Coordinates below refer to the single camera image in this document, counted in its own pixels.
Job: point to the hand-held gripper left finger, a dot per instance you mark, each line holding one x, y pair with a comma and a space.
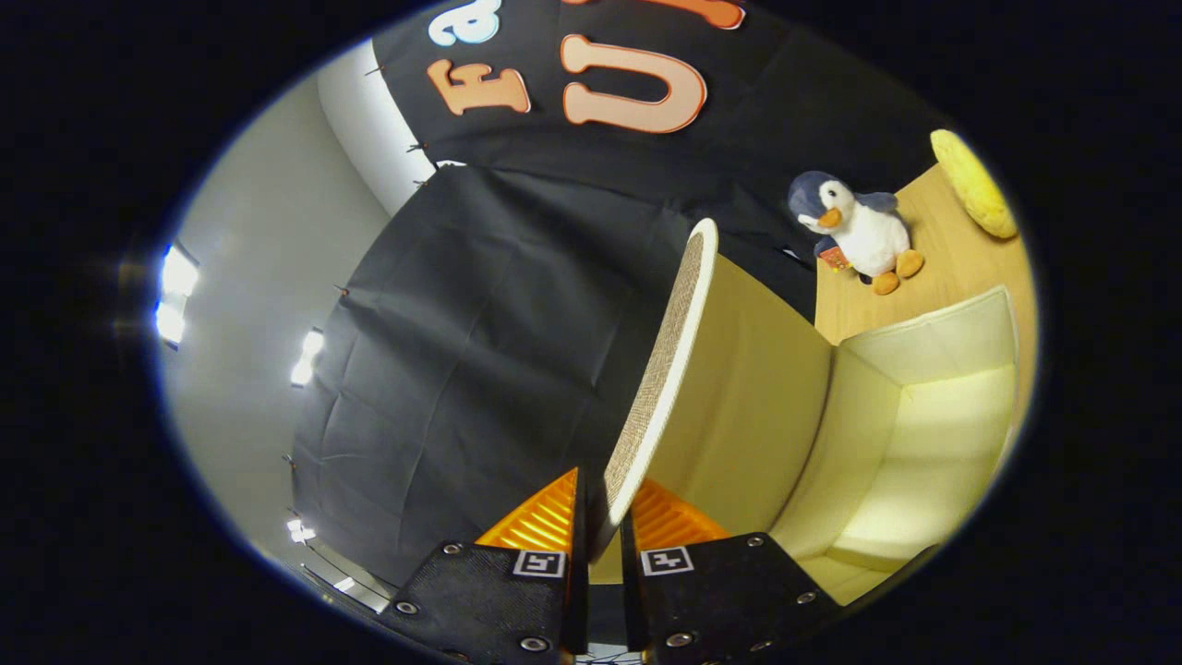
489, 600

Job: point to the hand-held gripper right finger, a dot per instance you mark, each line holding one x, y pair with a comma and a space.
720, 600

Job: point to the beige fabric storage box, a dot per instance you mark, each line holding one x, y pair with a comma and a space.
757, 388

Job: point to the ceiling light panel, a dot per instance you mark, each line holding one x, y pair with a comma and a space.
307, 358
175, 296

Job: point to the penguin plush toy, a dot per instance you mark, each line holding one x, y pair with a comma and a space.
868, 235

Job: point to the yellow round plush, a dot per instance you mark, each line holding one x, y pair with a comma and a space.
974, 185

